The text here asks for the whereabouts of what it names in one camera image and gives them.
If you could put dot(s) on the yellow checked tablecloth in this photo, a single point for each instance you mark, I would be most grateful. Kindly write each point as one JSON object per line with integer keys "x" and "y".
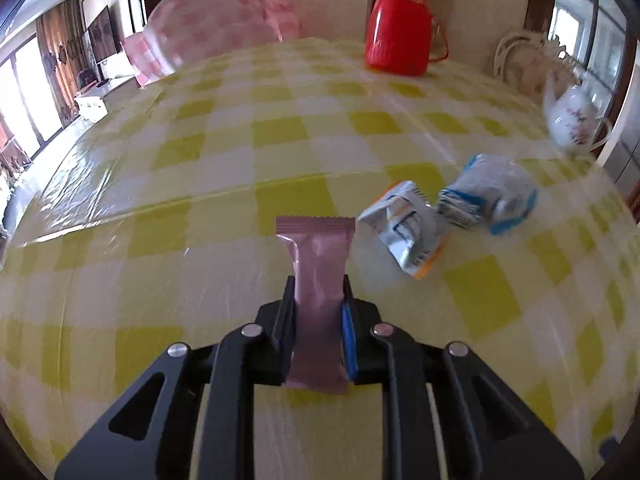
{"x": 200, "y": 185}

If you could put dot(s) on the brown curtain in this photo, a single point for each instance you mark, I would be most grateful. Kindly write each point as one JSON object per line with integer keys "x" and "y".
{"x": 60, "y": 60}

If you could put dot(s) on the ornate white chair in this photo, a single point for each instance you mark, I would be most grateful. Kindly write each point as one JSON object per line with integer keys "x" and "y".
{"x": 520, "y": 60}

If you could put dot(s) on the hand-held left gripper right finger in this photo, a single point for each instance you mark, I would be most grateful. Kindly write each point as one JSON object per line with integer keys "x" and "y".
{"x": 349, "y": 340}

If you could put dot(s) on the white blue-edged snack packet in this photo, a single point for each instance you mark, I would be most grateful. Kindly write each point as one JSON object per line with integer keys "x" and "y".
{"x": 492, "y": 190}

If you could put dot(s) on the white television cabinet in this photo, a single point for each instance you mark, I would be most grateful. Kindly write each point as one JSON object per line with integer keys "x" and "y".
{"x": 91, "y": 105}

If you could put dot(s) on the pink snack packet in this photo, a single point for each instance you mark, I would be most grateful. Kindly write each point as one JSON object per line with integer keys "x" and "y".
{"x": 320, "y": 285}

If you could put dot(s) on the white orange-edged snack packet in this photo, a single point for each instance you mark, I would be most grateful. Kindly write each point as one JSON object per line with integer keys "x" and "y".
{"x": 405, "y": 230}

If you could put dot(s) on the red thermos jug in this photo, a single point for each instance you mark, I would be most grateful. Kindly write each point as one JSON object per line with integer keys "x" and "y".
{"x": 397, "y": 25}

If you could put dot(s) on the white floral teapot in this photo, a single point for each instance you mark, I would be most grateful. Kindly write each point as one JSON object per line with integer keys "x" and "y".
{"x": 572, "y": 117}

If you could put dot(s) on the flat screen television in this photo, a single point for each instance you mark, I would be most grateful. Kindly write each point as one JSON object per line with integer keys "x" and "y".
{"x": 102, "y": 35}

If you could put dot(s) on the pink checked cloth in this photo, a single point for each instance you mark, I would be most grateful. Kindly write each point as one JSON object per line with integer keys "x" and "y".
{"x": 210, "y": 25}

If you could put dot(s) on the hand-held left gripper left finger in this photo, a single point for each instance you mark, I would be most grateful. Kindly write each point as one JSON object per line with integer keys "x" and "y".
{"x": 280, "y": 340}

